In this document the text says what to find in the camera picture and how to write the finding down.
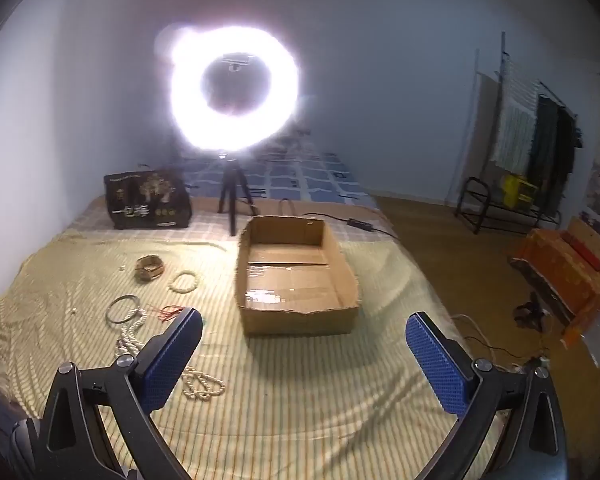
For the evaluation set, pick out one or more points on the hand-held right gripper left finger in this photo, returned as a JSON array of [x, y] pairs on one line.
[[172, 355]]

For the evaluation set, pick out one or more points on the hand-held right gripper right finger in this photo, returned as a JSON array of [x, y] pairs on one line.
[[437, 365]]

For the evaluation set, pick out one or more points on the thin metal bangle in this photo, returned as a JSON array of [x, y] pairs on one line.
[[107, 310]]

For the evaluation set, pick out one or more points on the black object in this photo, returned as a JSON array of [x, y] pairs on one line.
[[530, 312]]

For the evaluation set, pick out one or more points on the yellow striped blanket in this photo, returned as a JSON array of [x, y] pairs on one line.
[[305, 385]]

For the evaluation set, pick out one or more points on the checked bed sheet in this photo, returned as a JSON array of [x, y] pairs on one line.
[[205, 220]]

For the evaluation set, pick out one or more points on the orange cardboard box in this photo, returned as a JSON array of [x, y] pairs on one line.
[[560, 270]]

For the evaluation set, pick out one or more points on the black metal shoe rack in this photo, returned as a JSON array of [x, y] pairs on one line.
[[472, 212]]

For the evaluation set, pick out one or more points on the black printed bag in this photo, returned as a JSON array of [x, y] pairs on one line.
[[147, 200]]

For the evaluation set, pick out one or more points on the black tripod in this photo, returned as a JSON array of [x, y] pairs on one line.
[[232, 185]]

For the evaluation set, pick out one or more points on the yellow box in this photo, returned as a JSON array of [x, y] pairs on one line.
[[517, 190]]

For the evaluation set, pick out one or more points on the blue patterned blanket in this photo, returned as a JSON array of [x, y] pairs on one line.
[[300, 175]]

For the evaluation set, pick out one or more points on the pale striped towel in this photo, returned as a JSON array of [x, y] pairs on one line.
[[515, 135]]

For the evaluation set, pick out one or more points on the black garment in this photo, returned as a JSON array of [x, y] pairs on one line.
[[566, 150]]

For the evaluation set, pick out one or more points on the dark green garment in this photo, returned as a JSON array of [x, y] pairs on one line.
[[545, 135]]

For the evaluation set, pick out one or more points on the metal clothes rack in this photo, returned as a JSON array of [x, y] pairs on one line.
[[503, 60]]

